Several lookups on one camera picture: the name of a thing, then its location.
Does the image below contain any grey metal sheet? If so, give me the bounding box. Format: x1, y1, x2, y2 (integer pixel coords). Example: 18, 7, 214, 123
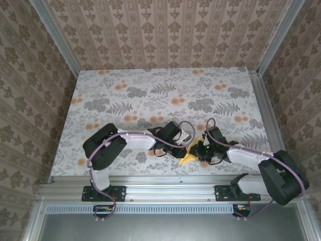
22, 202, 321, 241

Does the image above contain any small black connector board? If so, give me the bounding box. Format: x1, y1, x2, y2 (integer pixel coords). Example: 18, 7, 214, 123
93, 204, 116, 218
232, 203, 251, 217

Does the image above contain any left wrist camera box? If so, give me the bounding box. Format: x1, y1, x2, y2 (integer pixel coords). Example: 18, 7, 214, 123
175, 128, 191, 146

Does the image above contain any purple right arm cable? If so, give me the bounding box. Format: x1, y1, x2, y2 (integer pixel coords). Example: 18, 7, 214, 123
205, 117, 308, 221

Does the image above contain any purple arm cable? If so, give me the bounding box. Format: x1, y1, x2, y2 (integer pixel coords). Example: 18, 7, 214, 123
86, 120, 197, 221
205, 117, 308, 221

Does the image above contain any aluminium side rail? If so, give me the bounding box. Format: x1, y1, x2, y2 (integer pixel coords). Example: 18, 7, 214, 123
249, 70, 296, 183

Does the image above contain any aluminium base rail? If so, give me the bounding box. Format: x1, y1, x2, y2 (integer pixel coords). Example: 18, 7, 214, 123
37, 175, 305, 202

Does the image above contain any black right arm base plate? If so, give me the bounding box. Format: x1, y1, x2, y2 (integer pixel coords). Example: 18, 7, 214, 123
215, 184, 261, 201

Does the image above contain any grey slotted cable duct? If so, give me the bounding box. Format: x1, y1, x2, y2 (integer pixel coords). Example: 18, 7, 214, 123
46, 203, 238, 214

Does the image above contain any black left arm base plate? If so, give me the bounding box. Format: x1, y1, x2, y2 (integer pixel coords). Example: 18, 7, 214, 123
82, 185, 126, 202

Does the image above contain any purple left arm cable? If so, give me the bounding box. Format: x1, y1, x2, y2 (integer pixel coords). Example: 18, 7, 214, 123
86, 120, 197, 221

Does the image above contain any aluminium frame post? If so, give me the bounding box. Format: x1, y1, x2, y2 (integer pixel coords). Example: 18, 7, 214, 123
257, 0, 305, 75
30, 0, 81, 76

